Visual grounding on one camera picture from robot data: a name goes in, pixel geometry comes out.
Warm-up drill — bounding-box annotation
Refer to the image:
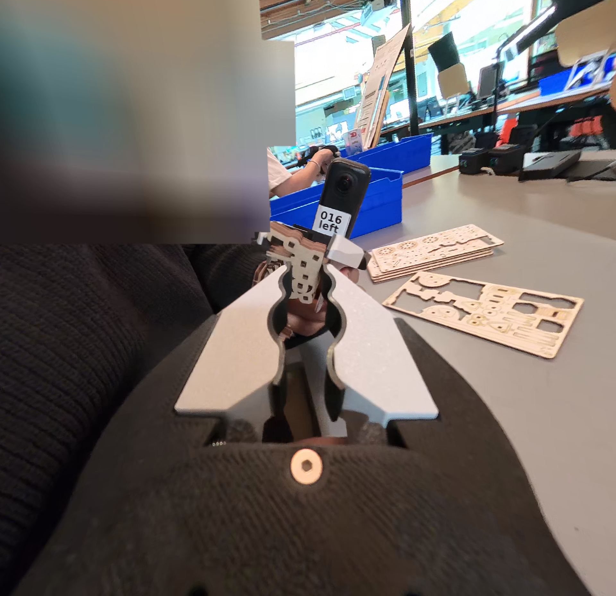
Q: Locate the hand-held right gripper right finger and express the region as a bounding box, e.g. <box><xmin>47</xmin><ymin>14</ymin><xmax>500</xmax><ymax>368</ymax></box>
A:
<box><xmin>321</xmin><ymin>264</ymin><xmax>440</xmax><ymax>429</ymax></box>

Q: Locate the person's black sweater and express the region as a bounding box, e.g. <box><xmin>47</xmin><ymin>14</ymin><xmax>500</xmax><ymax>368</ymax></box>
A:
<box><xmin>0</xmin><ymin>244</ymin><xmax>271</xmax><ymax>596</ymax></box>

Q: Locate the person's left forearm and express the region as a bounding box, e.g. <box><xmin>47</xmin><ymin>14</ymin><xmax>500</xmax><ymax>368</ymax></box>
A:
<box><xmin>182</xmin><ymin>244</ymin><xmax>271</xmax><ymax>314</ymax></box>

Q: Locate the person's left hand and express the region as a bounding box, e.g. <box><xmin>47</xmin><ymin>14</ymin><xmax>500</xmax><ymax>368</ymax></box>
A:
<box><xmin>287</xmin><ymin>265</ymin><xmax>361</xmax><ymax>337</ymax></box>

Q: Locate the grey desk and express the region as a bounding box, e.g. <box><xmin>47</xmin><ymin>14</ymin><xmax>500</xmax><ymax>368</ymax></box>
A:
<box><xmin>356</xmin><ymin>149</ymin><xmax>616</xmax><ymax>596</ymax></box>

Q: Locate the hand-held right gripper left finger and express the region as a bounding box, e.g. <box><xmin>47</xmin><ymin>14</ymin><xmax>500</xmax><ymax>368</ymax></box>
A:
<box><xmin>174</xmin><ymin>264</ymin><xmax>291</xmax><ymax>436</ymax></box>

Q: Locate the stack of wooden puzzle sheets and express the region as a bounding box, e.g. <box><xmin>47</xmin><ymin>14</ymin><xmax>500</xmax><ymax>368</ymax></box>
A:
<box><xmin>366</xmin><ymin>224</ymin><xmax>505</xmax><ymax>283</ymax></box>

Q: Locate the punched-out wooden puzzle sheet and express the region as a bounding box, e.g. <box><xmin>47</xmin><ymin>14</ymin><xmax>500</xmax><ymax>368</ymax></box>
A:
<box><xmin>382</xmin><ymin>271</ymin><xmax>585</xmax><ymax>360</ymax></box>

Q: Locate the black battery charger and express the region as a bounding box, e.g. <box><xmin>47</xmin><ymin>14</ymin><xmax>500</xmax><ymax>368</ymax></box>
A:
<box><xmin>458</xmin><ymin>147</ymin><xmax>492</xmax><ymax>175</ymax></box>
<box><xmin>488</xmin><ymin>143</ymin><xmax>526</xmax><ymax>175</ymax></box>

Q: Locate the blue plastic bin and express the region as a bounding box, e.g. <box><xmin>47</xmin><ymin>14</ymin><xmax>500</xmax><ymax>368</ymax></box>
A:
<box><xmin>269</xmin><ymin>166</ymin><xmax>404</xmax><ymax>239</ymax></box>
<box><xmin>344</xmin><ymin>133</ymin><xmax>433</xmax><ymax>174</ymax></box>

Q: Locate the long background table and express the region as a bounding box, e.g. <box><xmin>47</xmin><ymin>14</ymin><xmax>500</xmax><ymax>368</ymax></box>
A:
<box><xmin>380</xmin><ymin>83</ymin><xmax>616</xmax><ymax>136</ymax></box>

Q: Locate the flat black case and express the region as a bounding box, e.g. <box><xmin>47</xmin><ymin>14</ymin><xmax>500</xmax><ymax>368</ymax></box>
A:
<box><xmin>518</xmin><ymin>149</ymin><xmax>582</xmax><ymax>182</ymax></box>

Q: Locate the black pole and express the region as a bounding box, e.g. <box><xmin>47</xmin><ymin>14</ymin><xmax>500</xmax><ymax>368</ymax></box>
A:
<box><xmin>397</xmin><ymin>0</ymin><xmax>420</xmax><ymax>136</ymax></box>

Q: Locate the wooden puzzle model assembly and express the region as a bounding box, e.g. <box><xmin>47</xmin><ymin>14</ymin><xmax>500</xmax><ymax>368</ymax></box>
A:
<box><xmin>254</xmin><ymin>222</ymin><xmax>334</xmax><ymax>314</ymax></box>

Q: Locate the upturned black chair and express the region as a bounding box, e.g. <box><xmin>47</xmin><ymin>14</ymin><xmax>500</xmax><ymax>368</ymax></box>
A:
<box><xmin>427</xmin><ymin>30</ymin><xmax>471</xmax><ymax>112</ymax></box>

